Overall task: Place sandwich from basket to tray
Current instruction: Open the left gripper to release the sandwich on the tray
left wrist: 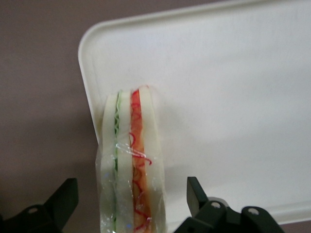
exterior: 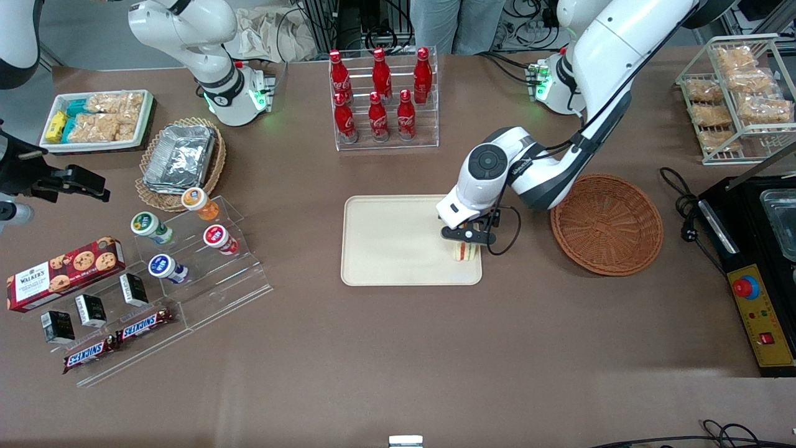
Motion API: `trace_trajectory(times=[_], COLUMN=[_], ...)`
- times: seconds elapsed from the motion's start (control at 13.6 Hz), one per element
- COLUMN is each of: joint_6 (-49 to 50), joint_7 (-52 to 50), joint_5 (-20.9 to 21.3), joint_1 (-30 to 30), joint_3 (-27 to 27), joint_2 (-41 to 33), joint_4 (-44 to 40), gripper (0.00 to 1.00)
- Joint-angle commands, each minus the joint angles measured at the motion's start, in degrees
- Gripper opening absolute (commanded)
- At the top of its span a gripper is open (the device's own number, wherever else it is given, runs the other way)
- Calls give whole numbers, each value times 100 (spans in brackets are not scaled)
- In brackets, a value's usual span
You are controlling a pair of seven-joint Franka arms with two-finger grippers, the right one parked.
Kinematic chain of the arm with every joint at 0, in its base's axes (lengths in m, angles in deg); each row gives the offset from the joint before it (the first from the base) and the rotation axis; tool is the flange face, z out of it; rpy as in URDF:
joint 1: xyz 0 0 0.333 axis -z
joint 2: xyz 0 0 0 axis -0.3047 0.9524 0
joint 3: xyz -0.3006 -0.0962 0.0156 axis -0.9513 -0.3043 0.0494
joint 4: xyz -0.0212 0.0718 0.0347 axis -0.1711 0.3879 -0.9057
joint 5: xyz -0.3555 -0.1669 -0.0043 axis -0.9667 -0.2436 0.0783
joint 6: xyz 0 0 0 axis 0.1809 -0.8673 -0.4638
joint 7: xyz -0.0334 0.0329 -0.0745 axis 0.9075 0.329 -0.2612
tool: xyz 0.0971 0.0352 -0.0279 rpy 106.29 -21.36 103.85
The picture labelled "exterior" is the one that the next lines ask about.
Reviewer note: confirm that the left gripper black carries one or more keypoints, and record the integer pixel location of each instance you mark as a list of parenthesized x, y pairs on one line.
[(495, 218)]

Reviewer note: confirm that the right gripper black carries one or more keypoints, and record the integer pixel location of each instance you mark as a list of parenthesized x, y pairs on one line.
[(23, 169)]

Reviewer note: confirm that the plastic triangle sandwich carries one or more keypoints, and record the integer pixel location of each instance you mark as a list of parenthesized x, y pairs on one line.
[(465, 252)]

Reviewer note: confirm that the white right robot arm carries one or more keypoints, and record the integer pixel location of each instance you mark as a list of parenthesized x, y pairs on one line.
[(205, 56)]

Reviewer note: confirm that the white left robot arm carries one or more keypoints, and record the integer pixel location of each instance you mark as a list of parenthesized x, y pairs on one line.
[(609, 43)]

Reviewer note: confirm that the cream plastic serving tray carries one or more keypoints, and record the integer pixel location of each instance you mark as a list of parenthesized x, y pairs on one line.
[(392, 239)]

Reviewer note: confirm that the white rectangular snack tray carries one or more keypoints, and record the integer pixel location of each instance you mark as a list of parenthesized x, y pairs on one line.
[(148, 115)]

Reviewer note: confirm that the light woven wicker basket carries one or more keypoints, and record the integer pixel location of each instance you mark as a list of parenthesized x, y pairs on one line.
[(211, 177)]

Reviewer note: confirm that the brown round wicker basket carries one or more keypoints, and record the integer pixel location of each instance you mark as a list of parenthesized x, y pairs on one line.
[(606, 227)]

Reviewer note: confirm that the teal snack pack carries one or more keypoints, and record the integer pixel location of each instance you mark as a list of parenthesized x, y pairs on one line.
[(76, 107), (69, 129)]

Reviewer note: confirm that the clear rice cracker bag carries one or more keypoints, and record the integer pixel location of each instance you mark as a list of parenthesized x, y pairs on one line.
[(102, 127), (765, 109), (735, 58), (711, 115), (721, 140), (704, 91), (115, 102), (750, 81)]

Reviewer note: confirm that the yellow snack pack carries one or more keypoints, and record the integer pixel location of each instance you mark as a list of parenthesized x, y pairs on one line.
[(56, 126)]

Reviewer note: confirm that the green lid yogurt cup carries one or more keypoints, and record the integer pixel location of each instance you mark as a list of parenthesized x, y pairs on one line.
[(146, 224)]

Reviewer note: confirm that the red Walkers cookie box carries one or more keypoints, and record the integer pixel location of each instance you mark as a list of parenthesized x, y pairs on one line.
[(62, 274)]

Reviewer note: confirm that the aluminium foil container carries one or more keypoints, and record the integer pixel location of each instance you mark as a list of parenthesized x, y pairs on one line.
[(180, 158)]

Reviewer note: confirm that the clear acrylic bottle rack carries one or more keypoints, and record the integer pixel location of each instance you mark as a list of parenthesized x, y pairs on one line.
[(385, 144)]

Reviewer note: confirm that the orange lid yogurt cup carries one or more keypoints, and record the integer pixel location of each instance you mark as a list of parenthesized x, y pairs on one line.
[(196, 200)]

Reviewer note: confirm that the blue lid yogurt cup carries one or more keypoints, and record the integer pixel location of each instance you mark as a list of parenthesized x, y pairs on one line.
[(161, 266)]

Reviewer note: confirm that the red cola bottle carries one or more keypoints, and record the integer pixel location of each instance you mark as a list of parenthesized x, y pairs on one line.
[(377, 118), (339, 74), (405, 116), (381, 73), (344, 119), (423, 74)]

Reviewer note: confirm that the small black box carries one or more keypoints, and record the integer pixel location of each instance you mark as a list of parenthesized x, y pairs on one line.
[(58, 326), (91, 311), (134, 289)]

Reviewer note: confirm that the red lid yogurt cup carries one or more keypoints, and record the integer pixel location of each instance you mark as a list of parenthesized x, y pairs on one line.
[(216, 236)]

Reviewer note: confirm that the Snickers chocolate bar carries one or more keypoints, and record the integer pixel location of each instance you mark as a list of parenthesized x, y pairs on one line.
[(87, 354), (143, 325)]

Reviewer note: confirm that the clear acrylic step stand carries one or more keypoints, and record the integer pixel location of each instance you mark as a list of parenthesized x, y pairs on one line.
[(149, 354), (230, 286)]

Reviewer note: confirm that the person in grey jeans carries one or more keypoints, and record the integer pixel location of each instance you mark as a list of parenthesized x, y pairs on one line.
[(454, 25)]

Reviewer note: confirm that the black equipment rack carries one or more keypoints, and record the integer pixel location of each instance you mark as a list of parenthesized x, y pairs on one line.
[(348, 22)]

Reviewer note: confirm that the crumpled beige cloth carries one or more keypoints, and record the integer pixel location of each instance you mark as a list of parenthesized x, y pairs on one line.
[(261, 34)]

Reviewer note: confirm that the black countertop machine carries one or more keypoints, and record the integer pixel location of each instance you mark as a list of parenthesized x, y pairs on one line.
[(743, 233)]

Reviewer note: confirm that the grey metal bar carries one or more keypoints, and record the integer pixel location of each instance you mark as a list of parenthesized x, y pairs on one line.
[(765, 165)]

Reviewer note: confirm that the yellow emergency stop box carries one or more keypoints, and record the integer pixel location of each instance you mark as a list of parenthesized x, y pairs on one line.
[(762, 317)]

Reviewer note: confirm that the clear plastic container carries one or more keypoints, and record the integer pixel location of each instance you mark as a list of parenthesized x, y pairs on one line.
[(782, 224)]

